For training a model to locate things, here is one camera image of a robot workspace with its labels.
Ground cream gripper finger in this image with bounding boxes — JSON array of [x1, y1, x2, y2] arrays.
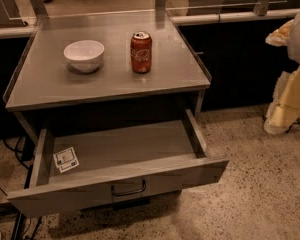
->
[[265, 20, 294, 47], [264, 66, 300, 134]]

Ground red coke can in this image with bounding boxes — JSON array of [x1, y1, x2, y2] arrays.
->
[[130, 31, 152, 73]]

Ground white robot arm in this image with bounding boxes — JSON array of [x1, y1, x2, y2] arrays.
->
[[264, 11, 300, 134]]

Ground open grey top drawer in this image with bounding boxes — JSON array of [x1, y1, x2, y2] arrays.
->
[[7, 109, 229, 218]]

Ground white ceramic bowl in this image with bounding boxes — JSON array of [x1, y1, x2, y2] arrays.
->
[[63, 40, 105, 73]]

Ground white tag sticker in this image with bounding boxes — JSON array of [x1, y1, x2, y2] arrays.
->
[[53, 147, 79, 173]]

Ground grey metal cabinet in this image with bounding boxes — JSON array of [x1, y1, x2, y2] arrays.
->
[[6, 10, 210, 139]]

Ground white counter rail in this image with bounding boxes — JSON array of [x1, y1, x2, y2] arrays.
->
[[170, 9, 299, 26]]

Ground black drawer handle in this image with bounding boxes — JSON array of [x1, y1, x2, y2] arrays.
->
[[111, 180, 147, 197]]

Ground black floor cables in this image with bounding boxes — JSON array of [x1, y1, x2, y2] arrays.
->
[[2, 135, 33, 170]]

